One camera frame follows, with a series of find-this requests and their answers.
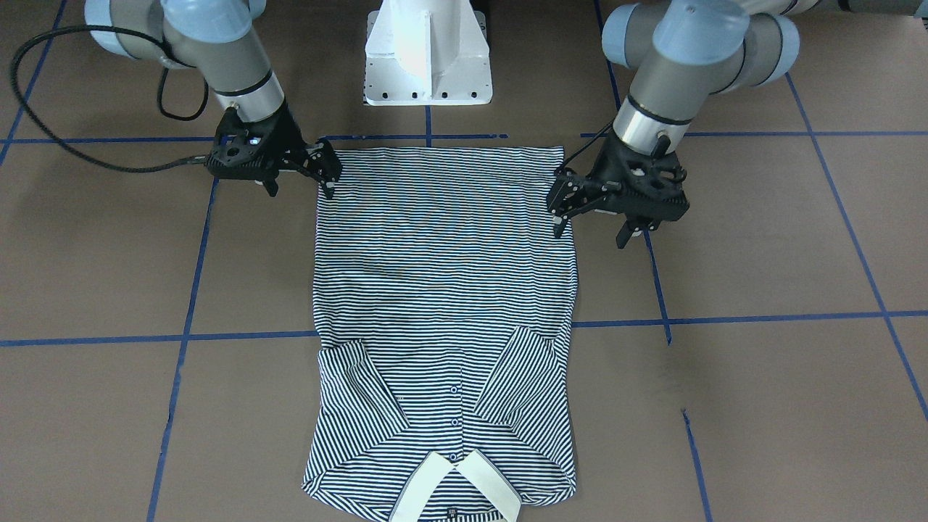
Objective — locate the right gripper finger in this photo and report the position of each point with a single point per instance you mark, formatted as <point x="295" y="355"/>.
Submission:
<point x="271" y="187"/>

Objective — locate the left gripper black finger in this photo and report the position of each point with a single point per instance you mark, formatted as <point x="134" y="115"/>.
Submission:
<point x="571" y="195"/>

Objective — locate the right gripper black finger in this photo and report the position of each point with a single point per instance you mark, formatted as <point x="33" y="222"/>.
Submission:
<point x="324" y="166"/>

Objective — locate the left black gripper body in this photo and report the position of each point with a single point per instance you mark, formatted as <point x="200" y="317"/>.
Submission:
<point x="607" y="168"/>

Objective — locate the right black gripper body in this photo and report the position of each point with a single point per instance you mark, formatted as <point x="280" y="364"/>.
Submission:
<point x="288" y="137"/>

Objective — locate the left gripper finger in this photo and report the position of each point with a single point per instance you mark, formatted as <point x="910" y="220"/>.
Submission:
<point x="631" y="228"/>

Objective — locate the navy white striped polo shirt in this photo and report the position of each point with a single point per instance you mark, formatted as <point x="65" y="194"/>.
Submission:
<point x="443" y="302"/>

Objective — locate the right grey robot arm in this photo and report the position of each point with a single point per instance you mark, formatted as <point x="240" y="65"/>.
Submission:
<point x="215" y="37"/>

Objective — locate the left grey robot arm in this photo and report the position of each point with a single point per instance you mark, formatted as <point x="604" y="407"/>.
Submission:
<point x="681" y="52"/>

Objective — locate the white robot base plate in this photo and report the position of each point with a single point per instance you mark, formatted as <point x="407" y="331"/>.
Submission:
<point x="422" y="53"/>

